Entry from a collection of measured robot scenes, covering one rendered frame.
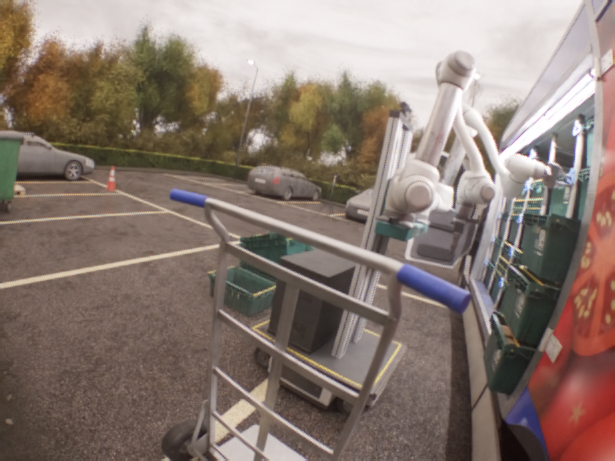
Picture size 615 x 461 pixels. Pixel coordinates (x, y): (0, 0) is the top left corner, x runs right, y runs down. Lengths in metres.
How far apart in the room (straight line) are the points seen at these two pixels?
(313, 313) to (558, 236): 1.29
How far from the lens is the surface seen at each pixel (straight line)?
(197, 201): 0.83
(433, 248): 4.48
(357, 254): 0.53
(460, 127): 1.43
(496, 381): 1.41
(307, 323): 1.71
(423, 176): 1.15
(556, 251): 1.27
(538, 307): 1.29
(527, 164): 1.61
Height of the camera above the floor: 1.34
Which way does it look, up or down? 11 degrees down
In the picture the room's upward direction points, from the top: 12 degrees clockwise
